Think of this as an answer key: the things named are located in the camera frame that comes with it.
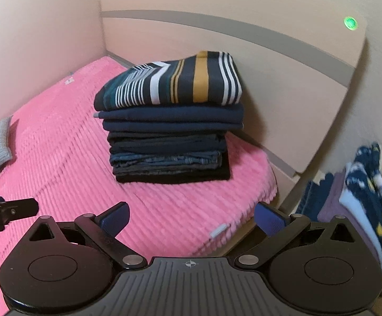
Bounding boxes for dark denim folded jeans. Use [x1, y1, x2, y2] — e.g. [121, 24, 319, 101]
[109, 151, 222, 171]

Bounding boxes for black folded garment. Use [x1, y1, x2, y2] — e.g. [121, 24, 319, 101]
[109, 132, 227, 155]
[112, 149, 231, 184]

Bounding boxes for navy folded garment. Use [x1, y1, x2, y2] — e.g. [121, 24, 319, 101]
[94, 103, 244, 133]

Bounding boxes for green round sticker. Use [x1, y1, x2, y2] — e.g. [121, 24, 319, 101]
[343, 16, 358, 31]

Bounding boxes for navy patterned hanging cloth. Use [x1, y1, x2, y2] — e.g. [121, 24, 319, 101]
[296, 143, 382, 269]

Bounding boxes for black bottom folded garment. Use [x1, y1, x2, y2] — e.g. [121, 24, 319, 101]
[112, 149, 231, 184]

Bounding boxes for pink ribbed bed blanket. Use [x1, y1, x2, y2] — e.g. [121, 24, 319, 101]
[0, 56, 279, 316]

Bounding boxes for purple folded cloth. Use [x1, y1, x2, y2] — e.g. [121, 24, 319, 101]
[317, 170, 380, 262]

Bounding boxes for striped navy teal sweater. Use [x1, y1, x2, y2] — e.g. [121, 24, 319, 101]
[94, 51, 242, 111]

